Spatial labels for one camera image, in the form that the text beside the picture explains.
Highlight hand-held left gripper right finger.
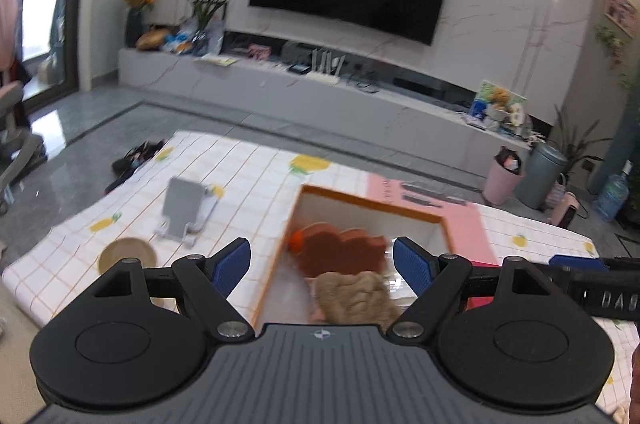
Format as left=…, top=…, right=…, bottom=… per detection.
left=388, top=235, right=553, bottom=340

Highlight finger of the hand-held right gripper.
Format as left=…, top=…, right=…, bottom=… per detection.
left=548, top=254, right=640, bottom=274

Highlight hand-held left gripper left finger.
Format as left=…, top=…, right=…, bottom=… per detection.
left=92, top=237, right=255, bottom=340

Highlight brown foam block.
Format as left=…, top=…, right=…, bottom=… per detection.
left=295, top=224, right=388, bottom=279

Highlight orange cardboard box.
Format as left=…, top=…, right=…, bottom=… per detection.
left=252, top=184, right=453, bottom=335

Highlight person's right forearm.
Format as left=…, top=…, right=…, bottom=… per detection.
left=630, top=346, right=640, bottom=405

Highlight pink heater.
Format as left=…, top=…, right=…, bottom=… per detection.
left=545, top=174, right=583, bottom=229

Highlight blue water bottle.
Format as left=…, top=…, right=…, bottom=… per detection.
left=594, top=171, right=630, bottom=222

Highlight grey phone stand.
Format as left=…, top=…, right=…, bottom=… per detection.
left=152, top=177, right=221, bottom=247

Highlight grey trash can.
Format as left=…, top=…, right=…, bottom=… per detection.
left=515, top=141, right=569, bottom=211

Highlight pink waste bin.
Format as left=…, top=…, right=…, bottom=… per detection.
left=482, top=145, right=526, bottom=206

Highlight beige cup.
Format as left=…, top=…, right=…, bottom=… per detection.
left=98, top=237, right=176, bottom=311

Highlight long-leaf floor plant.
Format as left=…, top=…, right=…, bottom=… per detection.
left=547, top=104, right=613, bottom=185

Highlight dark slipper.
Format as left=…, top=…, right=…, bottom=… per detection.
left=112, top=139, right=167, bottom=176

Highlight teddy bear bouquet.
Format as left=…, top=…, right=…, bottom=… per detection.
left=487, top=87, right=508, bottom=132

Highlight printed green picture board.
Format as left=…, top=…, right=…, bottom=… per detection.
left=467, top=79, right=528, bottom=135

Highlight white marble television cabinet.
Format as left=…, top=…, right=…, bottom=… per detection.
left=117, top=29, right=551, bottom=177

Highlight yellowish papers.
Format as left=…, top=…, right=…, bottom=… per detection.
left=197, top=54, right=238, bottom=68

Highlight white router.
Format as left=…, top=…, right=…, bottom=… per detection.
left=305, top=48, right=346, bottom=85

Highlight blue and white snack bags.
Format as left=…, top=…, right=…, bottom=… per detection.
left=162, top=17, right=225, bottom=56

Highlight brown bread loaf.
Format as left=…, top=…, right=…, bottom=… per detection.
left=136, top=29, right=168, bottom=51

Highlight dark vase with yellow flowers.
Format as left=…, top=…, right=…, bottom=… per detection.
left=120, top=0, right=157, bottom=49

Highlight green plant in glass vase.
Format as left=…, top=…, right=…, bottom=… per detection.
left=177, top=0, right=241, bottom=55

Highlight pink and grey chair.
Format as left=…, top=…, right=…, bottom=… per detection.
left=0, top=0, right=48, bottom=215

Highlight glass balcony door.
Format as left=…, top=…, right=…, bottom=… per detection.
left=0, top=0, right=96, bottom=105

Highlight wall vine plant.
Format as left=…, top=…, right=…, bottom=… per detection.
left=594, top=22, right=640, bottom=90

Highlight framed wall picture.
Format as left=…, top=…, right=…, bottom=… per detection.
left=604, top=0, right=638, bottom=39

